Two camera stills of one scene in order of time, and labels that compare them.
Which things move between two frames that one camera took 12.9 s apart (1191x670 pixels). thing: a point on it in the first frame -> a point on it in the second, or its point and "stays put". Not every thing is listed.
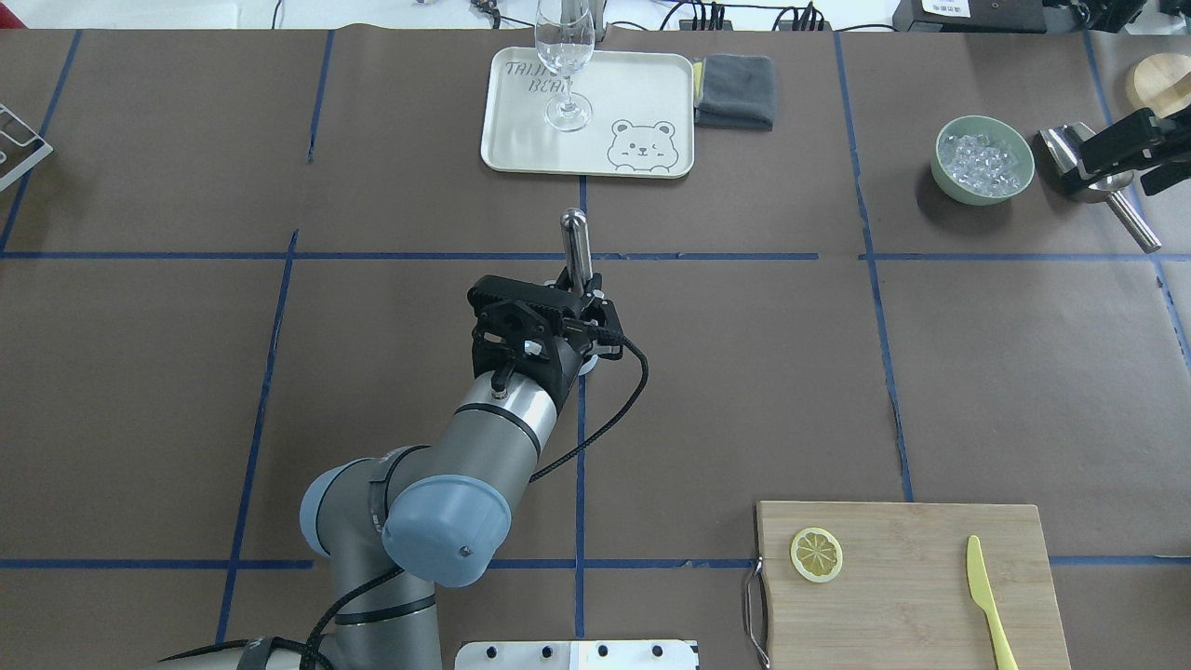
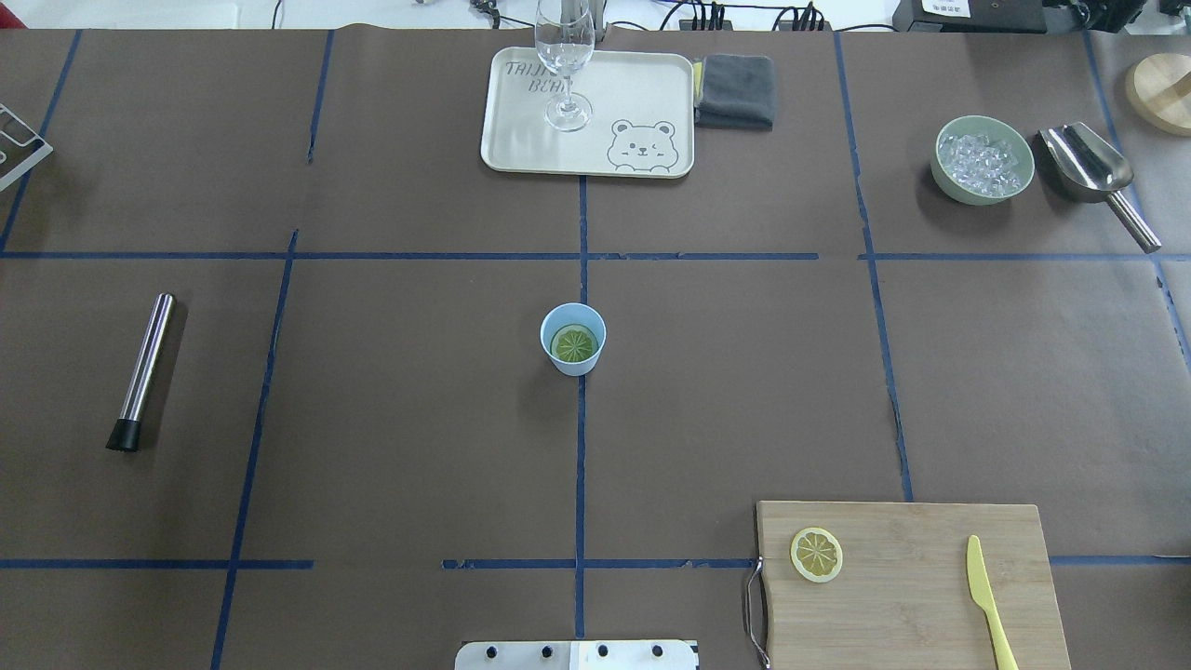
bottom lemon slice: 816,555 stays put
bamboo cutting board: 908,586 stays put
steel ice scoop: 1063,144 stays put
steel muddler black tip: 576,240 -> 125,435
